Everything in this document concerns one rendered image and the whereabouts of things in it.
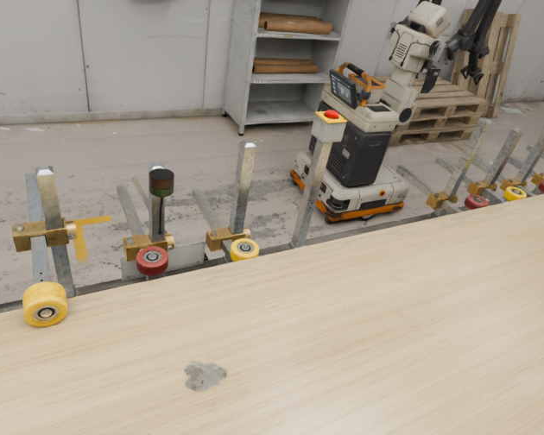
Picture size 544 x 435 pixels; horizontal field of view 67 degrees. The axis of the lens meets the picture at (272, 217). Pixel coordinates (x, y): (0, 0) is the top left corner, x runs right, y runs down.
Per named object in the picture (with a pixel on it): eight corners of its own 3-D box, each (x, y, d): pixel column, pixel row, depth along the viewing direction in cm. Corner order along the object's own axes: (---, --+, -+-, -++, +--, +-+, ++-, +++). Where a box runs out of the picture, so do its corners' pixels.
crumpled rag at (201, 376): (180, 392, 80) (180, 385, 78) (184, 361, 85) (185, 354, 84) (225, 394, 81) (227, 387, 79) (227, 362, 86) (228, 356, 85)
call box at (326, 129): (309, 135, 126) (315, 110, 121) (328, 133, 129) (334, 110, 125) (321, 146, 121) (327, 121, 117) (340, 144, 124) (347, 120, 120)
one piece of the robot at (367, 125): (340, 204, 279) (379, 84, 230) (301, 163, 316) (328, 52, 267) (378, 198, 294) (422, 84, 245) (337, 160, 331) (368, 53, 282)
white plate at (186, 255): (121, 280, 126) (119, 255, 120) (203, 262, 137) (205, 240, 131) (122, 281, 125) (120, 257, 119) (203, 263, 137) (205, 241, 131)
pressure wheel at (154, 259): (134, 278, 114) (133, 248, 108) (163, 272, 118) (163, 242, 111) (141, 299, 109) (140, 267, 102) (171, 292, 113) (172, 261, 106)
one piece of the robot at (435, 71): (416, 93, 267) (429, 59, 254) (389, 78, 286) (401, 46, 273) (434, 93, 274) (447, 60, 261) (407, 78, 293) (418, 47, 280)
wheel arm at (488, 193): (433, 163, 205) (437, 155, 203) (438, 162, 207) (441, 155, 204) (506, 214, 176) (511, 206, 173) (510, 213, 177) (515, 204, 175)
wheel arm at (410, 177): (395, 173, 195) (397, 165, 193) (400, 172, 197) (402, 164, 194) (464, 229, 166) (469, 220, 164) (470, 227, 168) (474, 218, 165)
